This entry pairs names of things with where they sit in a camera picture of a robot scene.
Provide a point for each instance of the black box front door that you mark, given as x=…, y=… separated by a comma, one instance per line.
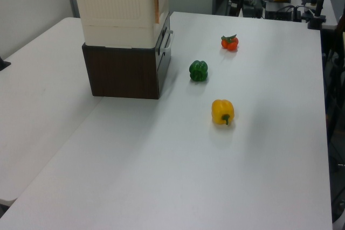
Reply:
x=165, y=55

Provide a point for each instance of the cream plastic cabinet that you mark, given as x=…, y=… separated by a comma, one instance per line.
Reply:
x=118, y=9

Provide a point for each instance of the red tomatoes with green stem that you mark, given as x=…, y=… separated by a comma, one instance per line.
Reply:
x=230, y=42

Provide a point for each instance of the black electronics box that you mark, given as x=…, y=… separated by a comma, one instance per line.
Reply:
x=279, y=9

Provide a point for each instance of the green bell pepper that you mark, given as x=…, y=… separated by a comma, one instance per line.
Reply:
x=199, y=70

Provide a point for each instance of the black pole with clamp base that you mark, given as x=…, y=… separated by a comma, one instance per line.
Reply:
x=320, y=1

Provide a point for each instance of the yellow bell pepper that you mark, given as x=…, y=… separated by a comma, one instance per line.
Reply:
x=222, y=111

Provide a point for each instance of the dark brown wooden box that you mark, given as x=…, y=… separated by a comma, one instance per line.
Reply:
x=124, y=72

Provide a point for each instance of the black clamp foot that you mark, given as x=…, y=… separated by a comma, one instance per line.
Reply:
x=4, y=64

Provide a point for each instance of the dark chair frame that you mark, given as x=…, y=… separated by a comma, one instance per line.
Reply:
x=335, y=92

